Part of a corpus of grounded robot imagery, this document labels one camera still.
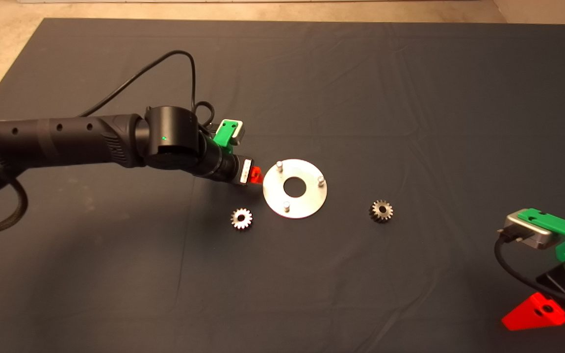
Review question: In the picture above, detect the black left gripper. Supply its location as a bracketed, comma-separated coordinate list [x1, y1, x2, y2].
[220, 150, 263, 186]

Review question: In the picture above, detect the steel planetary gear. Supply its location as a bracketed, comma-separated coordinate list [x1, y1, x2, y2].
[369, 200, 394, 224]
[231, 208, 254, 231]

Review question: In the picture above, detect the round metal carrier plate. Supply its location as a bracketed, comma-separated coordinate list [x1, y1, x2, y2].
[263, 158, 328, 220]

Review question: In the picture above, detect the dark grey table cloth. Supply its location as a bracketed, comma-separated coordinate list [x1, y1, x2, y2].
[0, 18, 565, 353]

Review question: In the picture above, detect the green left camera mount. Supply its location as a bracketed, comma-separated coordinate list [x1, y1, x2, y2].
[213, 119, 243, 148]

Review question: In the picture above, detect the thick black camera cable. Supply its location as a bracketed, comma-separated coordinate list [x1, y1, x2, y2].
[493, 233, 565, 310]

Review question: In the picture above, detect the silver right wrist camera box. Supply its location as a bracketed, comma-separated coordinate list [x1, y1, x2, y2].
[497, 211, 560, 251]

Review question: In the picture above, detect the thin black camera cable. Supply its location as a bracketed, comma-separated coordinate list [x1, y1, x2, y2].
[79, 50, 217, 130]

